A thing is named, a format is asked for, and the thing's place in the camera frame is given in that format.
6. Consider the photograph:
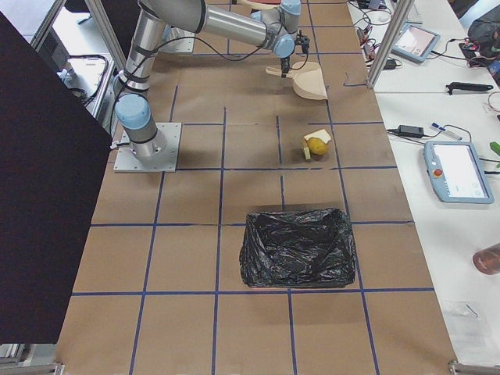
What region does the far teach pendant tablet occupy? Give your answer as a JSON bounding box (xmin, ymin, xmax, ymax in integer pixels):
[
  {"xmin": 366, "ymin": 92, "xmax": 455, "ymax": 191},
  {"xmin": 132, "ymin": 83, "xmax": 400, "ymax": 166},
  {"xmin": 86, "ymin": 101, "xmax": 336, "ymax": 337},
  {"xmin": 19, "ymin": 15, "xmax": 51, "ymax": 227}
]
[{"xmin": 391, "ymin": 23, "xmax": 441, "ymax": 63}]

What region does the beige plastic dustpan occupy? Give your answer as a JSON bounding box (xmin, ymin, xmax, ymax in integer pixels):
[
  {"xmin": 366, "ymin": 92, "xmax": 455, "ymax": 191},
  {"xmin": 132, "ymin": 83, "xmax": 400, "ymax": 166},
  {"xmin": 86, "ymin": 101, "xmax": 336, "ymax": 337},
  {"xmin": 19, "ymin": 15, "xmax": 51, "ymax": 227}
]
[{"xmin": 266, "ymin": 61, "xmax": 327, "ymax": 100}]

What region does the black side panel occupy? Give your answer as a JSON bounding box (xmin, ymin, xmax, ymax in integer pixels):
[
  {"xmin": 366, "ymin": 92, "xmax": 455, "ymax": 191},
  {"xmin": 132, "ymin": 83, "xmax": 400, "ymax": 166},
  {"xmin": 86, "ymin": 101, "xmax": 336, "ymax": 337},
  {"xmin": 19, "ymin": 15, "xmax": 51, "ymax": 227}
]
[{"xmin": 1, "ymin": 18, "xmax": 111, "ymax": 344}]

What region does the small brown cracker piece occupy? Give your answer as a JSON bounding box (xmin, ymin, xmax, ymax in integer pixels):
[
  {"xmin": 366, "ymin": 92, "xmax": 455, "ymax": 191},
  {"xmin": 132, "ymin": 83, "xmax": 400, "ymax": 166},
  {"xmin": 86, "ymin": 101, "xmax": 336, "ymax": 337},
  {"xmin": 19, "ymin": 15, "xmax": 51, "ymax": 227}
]
[{"xmin": 301, "ymin": 139, "xmax": 311, "ymax": 160}]

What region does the brown bottle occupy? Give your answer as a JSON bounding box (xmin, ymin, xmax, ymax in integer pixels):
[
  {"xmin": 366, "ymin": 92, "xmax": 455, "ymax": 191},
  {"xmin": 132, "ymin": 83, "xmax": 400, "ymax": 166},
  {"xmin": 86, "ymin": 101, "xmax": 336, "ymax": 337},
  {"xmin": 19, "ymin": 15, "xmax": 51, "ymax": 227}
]
[{"xmin": 473, "ymin": 243, "xmax": 499, "ymax": 275}]

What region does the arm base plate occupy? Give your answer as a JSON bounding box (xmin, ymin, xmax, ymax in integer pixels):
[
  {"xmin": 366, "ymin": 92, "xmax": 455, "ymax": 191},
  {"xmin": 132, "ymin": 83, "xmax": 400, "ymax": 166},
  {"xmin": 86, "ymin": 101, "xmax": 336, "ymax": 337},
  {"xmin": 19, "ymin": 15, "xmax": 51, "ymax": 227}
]
[
  {"xmin": 159, "ymin": 25, "xmax": 195, "ymax": 54},
  {"xmin": 113, "ymin": 123, "xmax": 182, "ymax": 173}
]

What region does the black power adapter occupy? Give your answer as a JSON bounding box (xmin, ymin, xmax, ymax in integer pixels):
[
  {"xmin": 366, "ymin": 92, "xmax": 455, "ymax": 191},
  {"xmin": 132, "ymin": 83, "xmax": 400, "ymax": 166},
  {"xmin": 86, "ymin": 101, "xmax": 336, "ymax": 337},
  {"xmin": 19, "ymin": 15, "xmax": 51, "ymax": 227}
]
[{"xmin": 397, "ymin": 125, "xmax": 425, "ymax": 138}]

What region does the aluminium frame post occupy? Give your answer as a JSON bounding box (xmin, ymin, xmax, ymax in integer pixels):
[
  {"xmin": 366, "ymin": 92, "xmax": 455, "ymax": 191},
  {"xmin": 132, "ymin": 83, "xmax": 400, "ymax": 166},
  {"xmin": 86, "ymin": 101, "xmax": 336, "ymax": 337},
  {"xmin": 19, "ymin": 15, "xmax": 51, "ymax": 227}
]
[{"xmin": 366, "ymin": 0, "xmax": 414, "ymax": 88}]

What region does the black handheld tool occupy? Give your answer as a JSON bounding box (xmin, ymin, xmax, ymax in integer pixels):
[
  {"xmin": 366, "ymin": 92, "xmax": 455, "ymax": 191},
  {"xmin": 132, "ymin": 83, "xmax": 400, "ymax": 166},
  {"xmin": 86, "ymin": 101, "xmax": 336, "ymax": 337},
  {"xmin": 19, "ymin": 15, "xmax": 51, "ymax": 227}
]
[{"xmin": 445, "ymin": 81, "xmax": 494, "ymax": 95}]

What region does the yellow lemon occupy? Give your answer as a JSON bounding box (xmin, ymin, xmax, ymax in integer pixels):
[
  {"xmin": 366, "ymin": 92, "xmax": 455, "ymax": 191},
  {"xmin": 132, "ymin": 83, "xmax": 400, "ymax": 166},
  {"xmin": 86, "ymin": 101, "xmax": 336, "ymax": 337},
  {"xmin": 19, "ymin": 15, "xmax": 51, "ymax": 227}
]
[{"xmin": 306, "ymin": 137, "xmax": 329, "ymax": 155}]

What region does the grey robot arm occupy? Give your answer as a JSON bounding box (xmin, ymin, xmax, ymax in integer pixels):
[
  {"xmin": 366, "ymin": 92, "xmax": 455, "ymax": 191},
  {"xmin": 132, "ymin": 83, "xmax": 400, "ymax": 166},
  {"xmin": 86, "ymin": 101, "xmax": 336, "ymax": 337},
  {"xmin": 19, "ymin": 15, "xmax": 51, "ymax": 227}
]
[{"xmin": 113, "ymin": 1, "xmax": 309, "ymax": 162}]

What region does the teach pendant tablet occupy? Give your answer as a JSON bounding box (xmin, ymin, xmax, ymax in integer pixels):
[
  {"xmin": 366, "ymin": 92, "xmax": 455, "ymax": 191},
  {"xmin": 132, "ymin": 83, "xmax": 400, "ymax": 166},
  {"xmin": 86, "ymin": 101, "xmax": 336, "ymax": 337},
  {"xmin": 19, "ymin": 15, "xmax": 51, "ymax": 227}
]
[
  {"xmin": 423, "ymin": 141, "xmax": 495, "ymax": 204},
  {"xmin": 391, "ymin": 23, "xmax": 441, "ymax": 63}
]

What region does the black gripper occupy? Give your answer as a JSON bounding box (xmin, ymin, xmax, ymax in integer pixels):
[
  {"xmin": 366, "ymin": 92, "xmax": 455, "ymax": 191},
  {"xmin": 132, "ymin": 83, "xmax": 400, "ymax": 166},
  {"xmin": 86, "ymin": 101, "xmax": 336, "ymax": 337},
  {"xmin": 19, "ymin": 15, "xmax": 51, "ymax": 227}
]
[{"xmin": 280, "ymin": 34, "xmax": 309, "ymax": 77}]

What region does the near teach pendant tablet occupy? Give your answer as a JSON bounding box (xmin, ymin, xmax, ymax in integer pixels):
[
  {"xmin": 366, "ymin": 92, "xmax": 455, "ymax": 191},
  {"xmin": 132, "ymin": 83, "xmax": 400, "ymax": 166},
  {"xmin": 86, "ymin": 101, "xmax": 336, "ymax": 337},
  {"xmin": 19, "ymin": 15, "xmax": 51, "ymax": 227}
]
[{"xmin": 423, "ymin": 141, "xmax": 495, "ymax": 204}]

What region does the beige hand brush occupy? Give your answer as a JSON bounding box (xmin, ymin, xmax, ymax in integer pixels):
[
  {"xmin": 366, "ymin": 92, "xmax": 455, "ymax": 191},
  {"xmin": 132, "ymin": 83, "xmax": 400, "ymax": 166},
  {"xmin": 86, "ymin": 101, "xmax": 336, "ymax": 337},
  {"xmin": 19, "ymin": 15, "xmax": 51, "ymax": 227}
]
[{"xmin": 234, "ymin": 0, "xmax": 281, "ymax": 10}]

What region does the black bag lined bin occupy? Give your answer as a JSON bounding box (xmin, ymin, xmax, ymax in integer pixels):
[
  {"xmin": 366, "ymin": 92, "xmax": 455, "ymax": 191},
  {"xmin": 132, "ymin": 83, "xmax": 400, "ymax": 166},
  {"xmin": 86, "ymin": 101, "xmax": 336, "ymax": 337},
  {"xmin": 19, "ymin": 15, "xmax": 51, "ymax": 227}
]
[{"xmin": 239, "ymin": 208, "xmax": 356, "ymax": 288}]

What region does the bread slice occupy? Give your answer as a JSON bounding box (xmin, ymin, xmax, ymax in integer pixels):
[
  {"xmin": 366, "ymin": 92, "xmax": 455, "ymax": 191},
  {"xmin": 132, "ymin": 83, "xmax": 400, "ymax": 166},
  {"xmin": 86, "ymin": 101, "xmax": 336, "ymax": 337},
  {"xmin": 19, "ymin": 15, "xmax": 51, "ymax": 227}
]
[{"xmin": 303, "ymin": 129, "xmax": 332, "ymax": 144}]

